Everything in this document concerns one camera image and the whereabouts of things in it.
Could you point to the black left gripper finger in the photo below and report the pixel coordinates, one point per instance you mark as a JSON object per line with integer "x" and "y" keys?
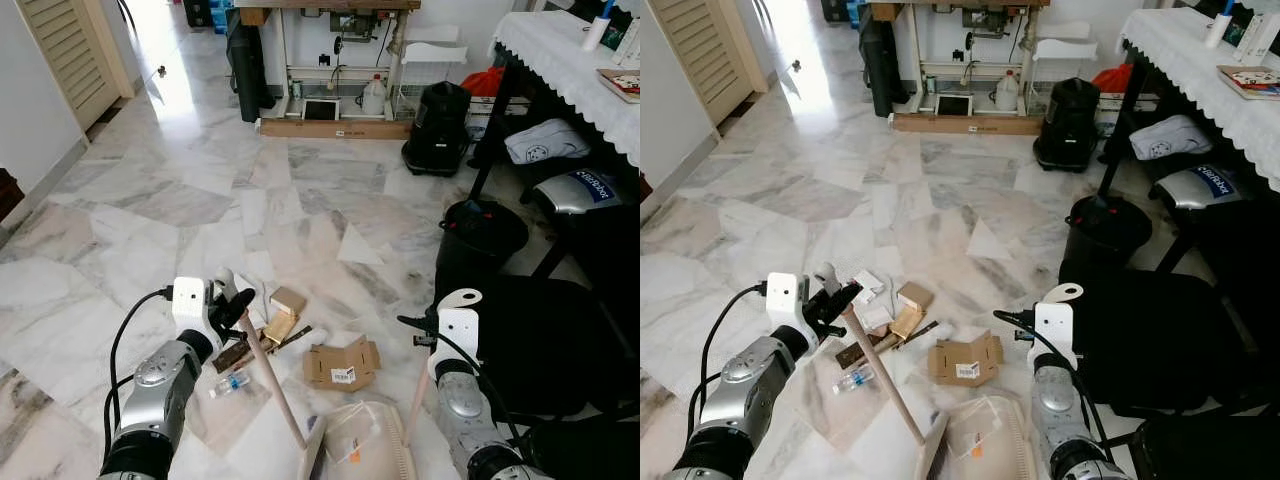
{"x": 832, "y": 324}
{"x": 234, "y": 330}
{"x": 244, "y": 305}
{"x": 846, "y": 298}

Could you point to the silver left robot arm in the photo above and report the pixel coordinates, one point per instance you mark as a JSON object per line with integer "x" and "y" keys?
{"x": 160, "y": 385}
{"x": 745, "y": 385}

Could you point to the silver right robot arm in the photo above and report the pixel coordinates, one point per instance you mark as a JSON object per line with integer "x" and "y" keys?
{"x": 465, "y": 400}
{"x": 1055, "y": 400}

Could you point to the white paper scrap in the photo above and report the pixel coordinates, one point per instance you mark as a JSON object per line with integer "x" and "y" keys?
{"x": 256, "y": 293}
{"x": 872, "y": 298}

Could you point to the dark brown wrapper strip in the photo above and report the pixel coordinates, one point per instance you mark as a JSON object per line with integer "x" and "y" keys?
{"x": 852, "y": 353}
{"x": 230, "y": 357}

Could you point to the tan gold packet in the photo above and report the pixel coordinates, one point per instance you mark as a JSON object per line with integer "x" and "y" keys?
{"x": 280, "y": 327}
{"x": 907, "y": 322}

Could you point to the small cardboard box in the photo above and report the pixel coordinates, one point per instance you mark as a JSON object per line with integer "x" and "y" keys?
{"x": 915, "y": 296}
{"x": 288, "y": 301}

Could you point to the small clear plastic bottle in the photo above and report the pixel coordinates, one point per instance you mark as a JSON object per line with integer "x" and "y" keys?
{"x": 228, "y": 385}
{"x": 853, "y": 380}

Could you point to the flattened cardboard piece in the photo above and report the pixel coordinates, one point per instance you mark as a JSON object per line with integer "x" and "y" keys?
{"x": 965, "y": 358}
{"x": 340, "y": 365}

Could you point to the black round canister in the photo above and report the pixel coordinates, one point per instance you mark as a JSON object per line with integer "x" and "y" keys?
{"x": 482, "y": 240}
{"x": 1105, "y": 235}

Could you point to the white sewing machine table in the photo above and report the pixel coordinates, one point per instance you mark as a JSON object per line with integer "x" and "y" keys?
{"x": 960, "y": 123}
{"x": 330, "y": 128}

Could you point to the white framed tablet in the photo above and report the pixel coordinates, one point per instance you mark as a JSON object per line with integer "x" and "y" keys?
{"x": 952, "y": 106}
{"x": 321, "y": 110}

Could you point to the silver appliance blue label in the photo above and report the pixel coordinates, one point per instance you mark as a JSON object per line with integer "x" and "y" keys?
{"x": 1198, "y": 187}
{"x": 575, "y": 192}

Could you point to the black air purifier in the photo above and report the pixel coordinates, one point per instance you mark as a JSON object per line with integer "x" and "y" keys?
{"x": 438, "y": 125}
{"x": 1068, "y": 122}

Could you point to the grey printed bag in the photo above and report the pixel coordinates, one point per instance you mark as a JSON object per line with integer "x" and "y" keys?
{"x": 545, "y": 142}
{"x": 1170, "y": 138}

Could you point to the tall black bag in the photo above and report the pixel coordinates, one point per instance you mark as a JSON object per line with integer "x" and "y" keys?
{"x": 248, "y": 65}
{"x": 880, "y": 62}

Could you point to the white plastic jug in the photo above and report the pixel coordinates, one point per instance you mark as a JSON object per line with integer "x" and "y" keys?
{"x": 1006, "y": 93}
{"x": 374, "y": 98}

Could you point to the red plastic bag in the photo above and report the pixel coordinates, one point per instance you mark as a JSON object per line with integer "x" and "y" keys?
{"x": 485, "y": 82}
{"x": 1113, "y": 78}

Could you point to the wooden louvre door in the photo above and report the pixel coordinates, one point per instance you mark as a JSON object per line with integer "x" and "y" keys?
{"x": 75, "y": 55}
{"x": 705, "y": 50}

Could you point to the flat colourful book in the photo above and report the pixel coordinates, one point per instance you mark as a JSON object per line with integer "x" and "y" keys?
{"x": 622, "y": 84}
{"x": 1250, "y": 82}

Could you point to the white lace tablecloth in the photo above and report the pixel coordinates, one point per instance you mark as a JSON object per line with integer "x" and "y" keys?
{"x": 1200, "y": 70}
{"x": 570, "y": 60}

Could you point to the white bottle blue cap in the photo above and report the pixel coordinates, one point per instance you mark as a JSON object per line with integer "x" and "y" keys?
{"x": 1220, "y": 27}
{"x": 597, "y": 28}

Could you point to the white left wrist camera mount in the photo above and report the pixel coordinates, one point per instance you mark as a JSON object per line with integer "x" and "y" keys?
{"x": 192, "y": 310}
{"x": 787, "y": 305}

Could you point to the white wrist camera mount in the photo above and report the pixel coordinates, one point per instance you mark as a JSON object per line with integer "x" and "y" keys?
{"x": 192, "y": 310}
{"x": 787, "y": 305}
{"x": 1053, "y": 338}
{"x": 458, "y": 345}

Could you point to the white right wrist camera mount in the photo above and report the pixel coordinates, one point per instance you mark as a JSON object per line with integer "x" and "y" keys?
{"x": 1053, "y": 338}
{"x": 458, "y": 345}

